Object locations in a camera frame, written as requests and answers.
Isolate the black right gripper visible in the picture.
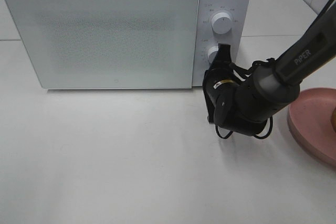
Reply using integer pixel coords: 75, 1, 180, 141
202, 44, 240, 124

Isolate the pink round plate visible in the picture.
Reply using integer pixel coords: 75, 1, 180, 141
287, 88, 335, 168

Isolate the toy burger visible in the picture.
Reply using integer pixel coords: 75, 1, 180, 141
330, 108, 336, 131

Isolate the white microwave door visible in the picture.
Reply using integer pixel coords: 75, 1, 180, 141
5, 0, 198, 89

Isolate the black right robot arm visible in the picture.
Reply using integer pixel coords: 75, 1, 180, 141
202, 0, 335, 140

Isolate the upper white microwave knob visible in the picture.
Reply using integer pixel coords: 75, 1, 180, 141
211, 10, 233, 35

